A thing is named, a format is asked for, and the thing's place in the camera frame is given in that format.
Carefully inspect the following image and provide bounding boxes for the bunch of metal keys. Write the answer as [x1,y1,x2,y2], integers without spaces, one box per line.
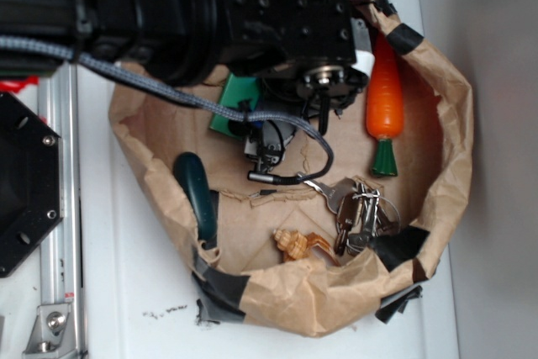
[305,177,402,256]

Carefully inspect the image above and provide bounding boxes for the brown paper bag container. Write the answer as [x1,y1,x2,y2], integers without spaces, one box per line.
[109,0,473,336]

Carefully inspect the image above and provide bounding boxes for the small wooden toy figure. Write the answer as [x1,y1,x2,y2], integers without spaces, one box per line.
[272,229,339,266]

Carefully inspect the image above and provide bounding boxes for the green flat block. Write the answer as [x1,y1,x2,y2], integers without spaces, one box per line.
[209,74,261,140]

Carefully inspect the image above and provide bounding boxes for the grey braided cable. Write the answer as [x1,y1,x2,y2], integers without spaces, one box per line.
[0,35,335,186]

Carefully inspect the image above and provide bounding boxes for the orange toy carrot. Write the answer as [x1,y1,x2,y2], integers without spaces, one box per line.
[366,33,404,177]

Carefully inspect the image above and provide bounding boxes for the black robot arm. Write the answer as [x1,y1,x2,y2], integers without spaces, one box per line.
[1,0,369,133]

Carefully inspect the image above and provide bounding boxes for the dark green oblong object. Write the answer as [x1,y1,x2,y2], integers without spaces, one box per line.
[172,152,218,245]

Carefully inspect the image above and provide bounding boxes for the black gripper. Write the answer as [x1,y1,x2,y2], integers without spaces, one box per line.
[218,0,375,166]

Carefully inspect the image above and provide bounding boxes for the aluminium profile rail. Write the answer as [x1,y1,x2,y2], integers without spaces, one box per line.
[23,65,87,358]

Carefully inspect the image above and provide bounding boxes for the black hexagonal base plate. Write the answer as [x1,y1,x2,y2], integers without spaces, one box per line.
[1,92,61,278]

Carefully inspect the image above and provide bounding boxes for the metal corner bracket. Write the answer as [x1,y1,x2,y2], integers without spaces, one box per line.
[22,303,76,358]

